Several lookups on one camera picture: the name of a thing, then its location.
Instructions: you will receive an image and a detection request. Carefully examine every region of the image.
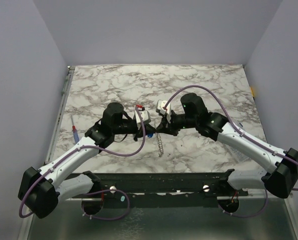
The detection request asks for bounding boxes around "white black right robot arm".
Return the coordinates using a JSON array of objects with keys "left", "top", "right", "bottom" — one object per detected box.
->
[{"left": 156, "top": 93, "right": 298, "bottom": 199}]

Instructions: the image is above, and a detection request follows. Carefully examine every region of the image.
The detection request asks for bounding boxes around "clear plastic storage box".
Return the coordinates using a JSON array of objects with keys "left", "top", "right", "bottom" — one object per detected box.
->
[{"left": 226, "top": 146, "right": 248, "bottom": 163}]

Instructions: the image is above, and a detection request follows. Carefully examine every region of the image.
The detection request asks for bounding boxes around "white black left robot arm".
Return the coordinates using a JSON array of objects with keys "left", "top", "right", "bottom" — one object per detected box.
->
[{"left": 18, "top": 102, "right": 156, "bottom": 219}]

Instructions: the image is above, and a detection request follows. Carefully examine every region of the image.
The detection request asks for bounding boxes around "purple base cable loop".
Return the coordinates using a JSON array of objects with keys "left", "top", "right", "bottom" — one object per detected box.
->
[
  {"left": 80, "top": 187, "right": 130, "bottom": 221},
  {"left": 217, "top": 188, "right": 269, "bottom": 218}
]

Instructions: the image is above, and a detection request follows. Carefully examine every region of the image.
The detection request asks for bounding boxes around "left side metal rail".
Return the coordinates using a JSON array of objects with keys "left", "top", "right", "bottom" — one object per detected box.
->
[{"left": 43, "top": 65, "right": 76, "bottom": 165}]

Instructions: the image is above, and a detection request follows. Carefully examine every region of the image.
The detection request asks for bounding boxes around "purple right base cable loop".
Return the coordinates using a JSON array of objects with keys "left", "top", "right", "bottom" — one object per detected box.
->
[{"left": 217, "top": 188, "right": 269, "bottom": 218}]

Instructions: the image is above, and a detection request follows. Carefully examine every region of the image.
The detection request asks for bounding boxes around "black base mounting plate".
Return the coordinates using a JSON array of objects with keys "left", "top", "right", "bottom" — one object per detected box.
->
[{"left": 71, "top": 169, "right": 250, "bottom": 208}]

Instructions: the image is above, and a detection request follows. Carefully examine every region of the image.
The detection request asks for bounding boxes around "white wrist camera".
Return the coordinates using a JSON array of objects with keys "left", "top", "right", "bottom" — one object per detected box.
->
[
  {"left": 133, "top": 104, "right": 151, "bottom": 126},
  {"left": 155, "top": 99, "right": 172, "bottom": 123}
]

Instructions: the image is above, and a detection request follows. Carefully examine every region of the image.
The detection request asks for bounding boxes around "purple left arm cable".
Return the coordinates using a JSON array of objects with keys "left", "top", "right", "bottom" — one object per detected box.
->
[{"left": 18, "top": 106, "right": 147, "bottom": 218}]

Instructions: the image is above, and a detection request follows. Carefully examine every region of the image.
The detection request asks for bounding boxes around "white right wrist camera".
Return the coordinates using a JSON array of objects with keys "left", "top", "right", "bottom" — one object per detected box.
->
[{"left": 155, "top": 99, "right": 172, "bottom": 123}]

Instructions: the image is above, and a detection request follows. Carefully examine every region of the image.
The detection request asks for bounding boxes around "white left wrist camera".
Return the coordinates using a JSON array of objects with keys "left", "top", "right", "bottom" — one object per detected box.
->
[{"left": 133, "top": 104, "right": 151, "bottom": 126}]

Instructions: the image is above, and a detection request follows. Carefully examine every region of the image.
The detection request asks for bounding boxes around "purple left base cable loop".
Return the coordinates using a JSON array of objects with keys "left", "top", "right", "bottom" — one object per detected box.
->
[{"left": 80, "top": 187, "right": 130, "bottom": 221}]

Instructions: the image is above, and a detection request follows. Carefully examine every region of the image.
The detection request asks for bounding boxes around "blue red handled screwdriver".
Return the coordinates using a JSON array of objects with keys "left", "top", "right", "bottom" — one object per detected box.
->
[{"left": 70, "top": 115, "right": 80, "bottom": 144}]

